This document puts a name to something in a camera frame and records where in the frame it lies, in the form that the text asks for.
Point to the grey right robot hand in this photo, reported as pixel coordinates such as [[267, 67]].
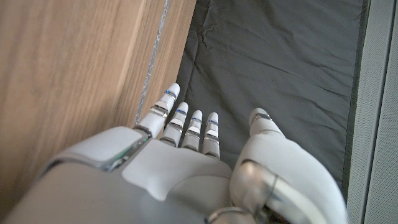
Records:
[[174, 180]]

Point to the grey tape outline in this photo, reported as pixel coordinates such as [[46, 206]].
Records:
[[151, 62]]

